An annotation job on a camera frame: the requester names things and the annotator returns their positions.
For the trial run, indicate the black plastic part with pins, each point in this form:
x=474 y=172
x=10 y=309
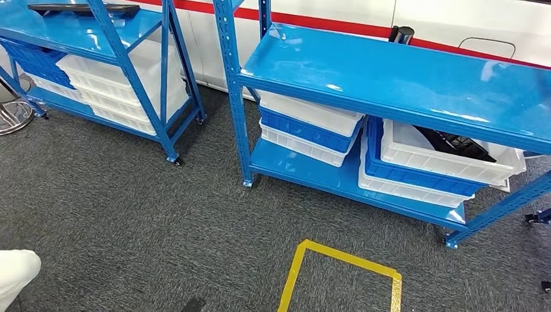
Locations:
x=460 y=144
x=77 y=9

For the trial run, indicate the blue plastic crate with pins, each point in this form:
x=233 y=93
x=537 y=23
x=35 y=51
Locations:
x=409 y=176
x=301 y=131
x=47 y=75
x=30 y=54

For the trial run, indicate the yellow floor tape square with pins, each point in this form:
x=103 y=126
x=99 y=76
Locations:
x=292 y=275

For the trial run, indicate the red barrier belt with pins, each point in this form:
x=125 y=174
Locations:
x=323 y=25

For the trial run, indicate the silver floor outlet plate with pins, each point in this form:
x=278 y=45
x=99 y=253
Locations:
x=501 y=186

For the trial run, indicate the person's leg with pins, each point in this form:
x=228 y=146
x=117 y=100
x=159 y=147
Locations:
x=15 y=275

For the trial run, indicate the black stanchion post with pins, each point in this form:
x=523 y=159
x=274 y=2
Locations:
x=401 y=34

